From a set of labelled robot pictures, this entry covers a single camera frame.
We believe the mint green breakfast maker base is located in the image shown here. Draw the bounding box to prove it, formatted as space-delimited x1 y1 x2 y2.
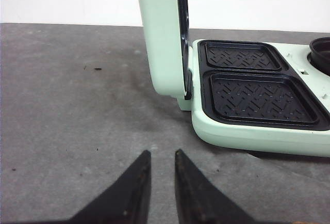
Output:
179 39 329 157

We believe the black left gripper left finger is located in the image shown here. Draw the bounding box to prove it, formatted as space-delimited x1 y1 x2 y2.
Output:
69 150 152 223

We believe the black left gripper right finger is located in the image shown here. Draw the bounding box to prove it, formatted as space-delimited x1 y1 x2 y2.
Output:
175 149 254 223

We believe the small black frying pan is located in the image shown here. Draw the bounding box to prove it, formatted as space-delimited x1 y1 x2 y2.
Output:
309 37 329 71

